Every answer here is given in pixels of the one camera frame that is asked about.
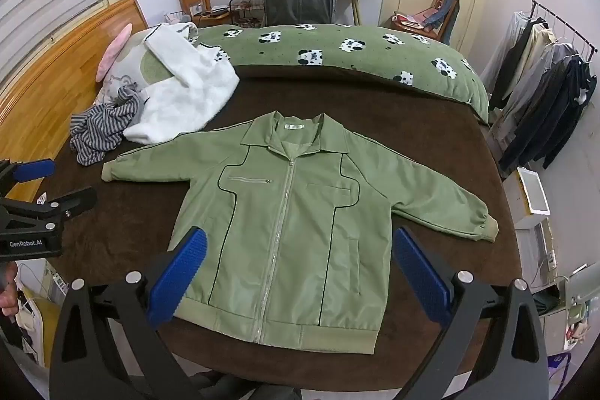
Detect green zip jacket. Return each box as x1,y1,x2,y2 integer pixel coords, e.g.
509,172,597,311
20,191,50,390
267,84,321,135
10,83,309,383
102,111,499,356

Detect yellow bedside cabinet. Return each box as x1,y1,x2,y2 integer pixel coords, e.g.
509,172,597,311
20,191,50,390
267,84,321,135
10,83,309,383
19,297,62,370

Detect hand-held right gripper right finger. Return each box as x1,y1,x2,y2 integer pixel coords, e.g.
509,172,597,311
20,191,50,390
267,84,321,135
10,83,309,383
393,226,549,400

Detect white fleece garment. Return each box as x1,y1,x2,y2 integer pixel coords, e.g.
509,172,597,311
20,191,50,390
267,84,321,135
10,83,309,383
123,24,241,145

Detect wire basket rack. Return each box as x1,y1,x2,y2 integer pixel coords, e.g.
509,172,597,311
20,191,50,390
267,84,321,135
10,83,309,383
228,0,264,28

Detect green panda print blanket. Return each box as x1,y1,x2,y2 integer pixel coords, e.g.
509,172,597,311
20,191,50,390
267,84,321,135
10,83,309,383
187,22,489,124

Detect wooden headboard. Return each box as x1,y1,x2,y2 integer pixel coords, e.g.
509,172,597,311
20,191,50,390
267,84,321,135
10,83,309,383
0,0,148,204

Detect row of hanging clothes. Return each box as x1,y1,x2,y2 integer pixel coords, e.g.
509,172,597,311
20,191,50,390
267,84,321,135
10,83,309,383
478,11,598,180

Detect white appliance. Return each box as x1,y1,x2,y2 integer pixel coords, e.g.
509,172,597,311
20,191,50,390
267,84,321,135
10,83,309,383
516,217,558,288

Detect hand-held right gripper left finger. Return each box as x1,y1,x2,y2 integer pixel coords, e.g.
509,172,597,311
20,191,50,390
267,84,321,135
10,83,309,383
49,226,208,400

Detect metal clothes rack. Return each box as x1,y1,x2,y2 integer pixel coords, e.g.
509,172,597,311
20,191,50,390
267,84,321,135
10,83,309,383
529,0,598,63

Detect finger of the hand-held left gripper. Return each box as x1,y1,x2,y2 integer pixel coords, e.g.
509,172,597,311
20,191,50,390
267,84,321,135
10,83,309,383
0,159,56,195
35,187,98,220

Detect blue jeans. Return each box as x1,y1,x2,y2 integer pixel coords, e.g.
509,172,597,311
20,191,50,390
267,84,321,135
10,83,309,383
422,0,461,47

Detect white yellow-edged box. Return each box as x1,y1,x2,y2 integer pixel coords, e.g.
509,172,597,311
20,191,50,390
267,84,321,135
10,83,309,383
516,167,550,216

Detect cartoon print pillow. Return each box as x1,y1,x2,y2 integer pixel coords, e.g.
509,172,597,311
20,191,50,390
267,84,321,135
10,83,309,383
94,39,188,110

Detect white power strip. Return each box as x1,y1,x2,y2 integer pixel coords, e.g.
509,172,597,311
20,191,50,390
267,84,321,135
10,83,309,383
44,271,69,302

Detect person's left hand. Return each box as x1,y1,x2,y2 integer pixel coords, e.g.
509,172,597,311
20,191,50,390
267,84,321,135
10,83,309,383
0,264,20,319

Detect grey striped garment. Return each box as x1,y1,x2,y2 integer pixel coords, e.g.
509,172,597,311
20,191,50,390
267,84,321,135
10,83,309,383
70,85,144,166

